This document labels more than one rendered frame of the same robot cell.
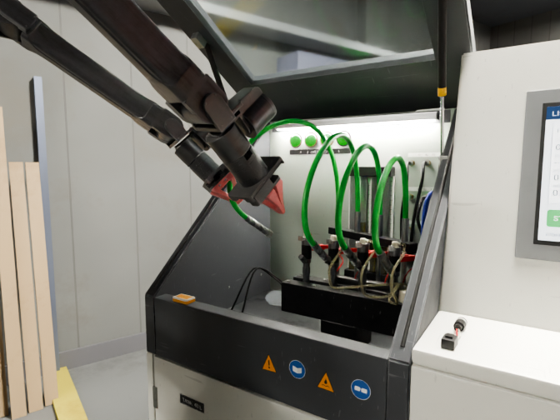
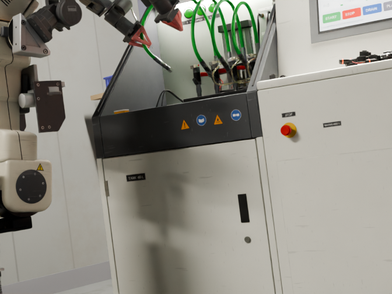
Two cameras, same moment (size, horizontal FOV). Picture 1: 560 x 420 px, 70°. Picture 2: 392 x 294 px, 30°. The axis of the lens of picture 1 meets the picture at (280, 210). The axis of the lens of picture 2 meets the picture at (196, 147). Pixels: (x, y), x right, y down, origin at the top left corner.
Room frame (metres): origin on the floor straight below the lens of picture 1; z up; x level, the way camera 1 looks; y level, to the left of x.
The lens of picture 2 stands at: (-1.83, 0.25, 0.76)
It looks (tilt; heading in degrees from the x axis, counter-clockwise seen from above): 0 degrees down; 354
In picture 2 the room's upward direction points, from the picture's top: 7 degrees counter-clockwise
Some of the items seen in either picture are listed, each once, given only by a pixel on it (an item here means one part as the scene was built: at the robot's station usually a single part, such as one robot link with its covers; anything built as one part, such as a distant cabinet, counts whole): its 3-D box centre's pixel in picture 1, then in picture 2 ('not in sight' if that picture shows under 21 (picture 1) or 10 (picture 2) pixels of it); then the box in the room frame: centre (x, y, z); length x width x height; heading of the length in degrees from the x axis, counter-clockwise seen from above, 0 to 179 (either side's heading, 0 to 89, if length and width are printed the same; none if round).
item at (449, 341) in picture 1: (455, 332); (279, 77); (0.70, -0.32, 0.99); 0.12 x 0.02 x 0.02; 145
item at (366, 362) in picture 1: (254, 352); (174, 126); (0.86, 0.06, 0.87); 0.62 x 0.04 x 0.16; 57
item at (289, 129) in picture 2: not in sight; (287, 130); (0.58, -0.30, 0.80); 0.05 x 0.04 x 0.05; 57
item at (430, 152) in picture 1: (423, 196); (272, 35); (1.15, -0.42, 1.20); 0.13 x 0.03 x 0.31; 57
